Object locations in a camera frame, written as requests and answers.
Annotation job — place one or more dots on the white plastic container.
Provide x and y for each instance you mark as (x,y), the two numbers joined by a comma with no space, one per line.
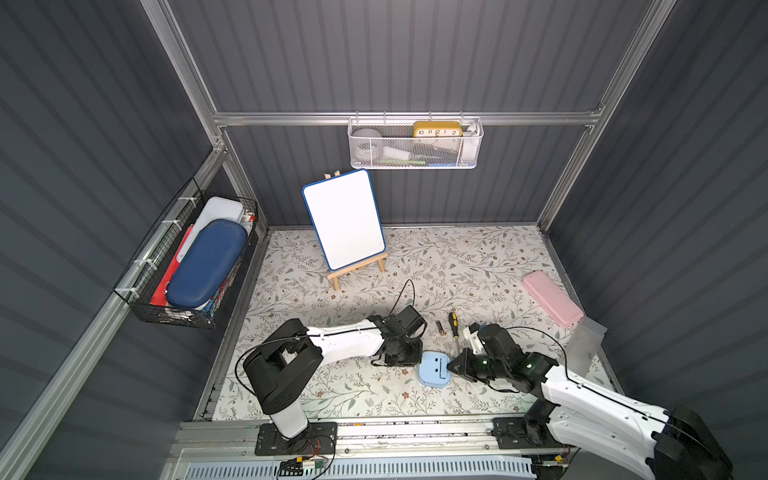
(214,209)

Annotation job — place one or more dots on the white tape roll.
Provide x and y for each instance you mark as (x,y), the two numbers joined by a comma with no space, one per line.
(366,145)

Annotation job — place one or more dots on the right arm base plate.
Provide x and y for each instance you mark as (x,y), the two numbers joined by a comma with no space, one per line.
(522,433)

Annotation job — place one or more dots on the red folder in basket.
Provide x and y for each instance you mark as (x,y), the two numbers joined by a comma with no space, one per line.
(158,297)

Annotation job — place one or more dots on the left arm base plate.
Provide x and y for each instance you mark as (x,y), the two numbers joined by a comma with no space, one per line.
(317,438)

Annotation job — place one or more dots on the black yellow screwdriver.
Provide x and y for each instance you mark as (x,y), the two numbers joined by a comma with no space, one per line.
(454,325)

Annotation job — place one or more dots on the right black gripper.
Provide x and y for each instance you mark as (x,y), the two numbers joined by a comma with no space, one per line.
(466,364)

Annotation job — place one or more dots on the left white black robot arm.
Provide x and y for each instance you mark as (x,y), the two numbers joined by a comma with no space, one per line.
(280,367)

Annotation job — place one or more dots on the pink pencil case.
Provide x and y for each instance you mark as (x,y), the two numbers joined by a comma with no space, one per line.
(552,299)

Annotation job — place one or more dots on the white board blue frame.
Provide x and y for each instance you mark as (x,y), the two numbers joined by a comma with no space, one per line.
(315,201)

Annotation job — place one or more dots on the black wire wall basket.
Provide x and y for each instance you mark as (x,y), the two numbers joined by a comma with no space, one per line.
(142,276)

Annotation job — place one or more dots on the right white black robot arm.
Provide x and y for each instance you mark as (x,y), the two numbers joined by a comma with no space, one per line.
(648,440)

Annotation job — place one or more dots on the yellow clock in basket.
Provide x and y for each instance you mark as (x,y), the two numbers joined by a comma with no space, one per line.
(437,129)

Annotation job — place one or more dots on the wooden easel stand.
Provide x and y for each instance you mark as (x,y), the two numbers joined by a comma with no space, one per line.
(357,270)

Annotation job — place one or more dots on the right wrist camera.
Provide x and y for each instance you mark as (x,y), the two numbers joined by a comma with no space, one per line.
(470,334)

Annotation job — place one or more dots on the light blue alarm clock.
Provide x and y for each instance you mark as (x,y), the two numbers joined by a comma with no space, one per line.
(433,370)

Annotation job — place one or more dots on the dark blue oval case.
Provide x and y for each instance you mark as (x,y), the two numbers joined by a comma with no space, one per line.
(207,264)

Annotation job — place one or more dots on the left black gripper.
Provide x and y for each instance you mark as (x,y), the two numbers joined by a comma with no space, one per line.
(405,350)

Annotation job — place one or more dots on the white wire mesh basket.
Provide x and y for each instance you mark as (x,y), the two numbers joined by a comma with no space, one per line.
(402,151)

